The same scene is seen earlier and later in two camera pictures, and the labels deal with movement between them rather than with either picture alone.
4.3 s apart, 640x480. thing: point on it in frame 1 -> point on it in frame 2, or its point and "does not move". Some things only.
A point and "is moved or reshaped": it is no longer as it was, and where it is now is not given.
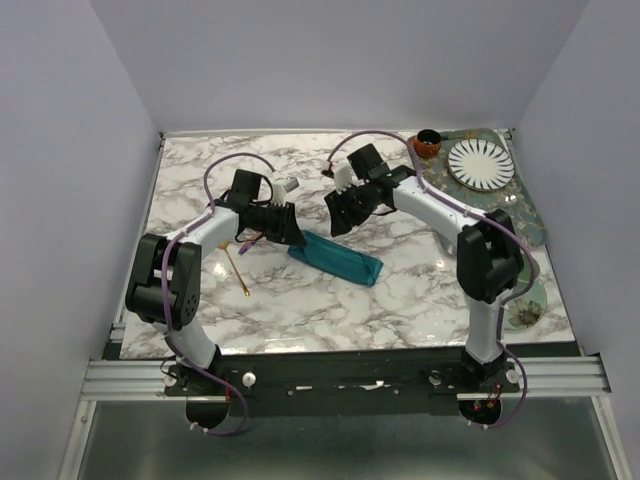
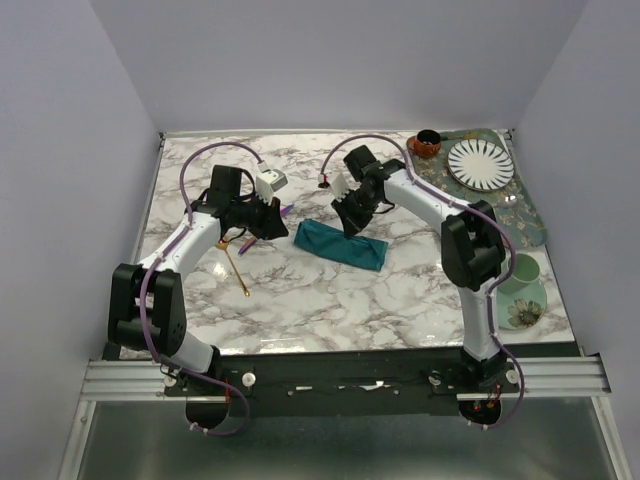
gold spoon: x=224 y=246 does not move
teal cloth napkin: x=338 y=257 is moved or reshaped
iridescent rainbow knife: x=249 y=243 does not move
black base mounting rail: x=341 y=383 does not move
